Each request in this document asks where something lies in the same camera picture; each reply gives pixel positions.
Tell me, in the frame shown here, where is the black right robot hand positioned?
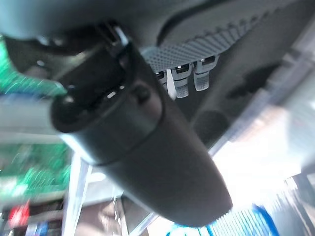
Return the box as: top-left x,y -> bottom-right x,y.
0,0 -> 284,228

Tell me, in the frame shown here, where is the blue plastic shopping basket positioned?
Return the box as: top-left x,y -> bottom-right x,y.
166,203 -> 280,236

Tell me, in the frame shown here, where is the Coca-Cola bottle red label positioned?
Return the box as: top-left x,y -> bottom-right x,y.
6,200 -> 31,229

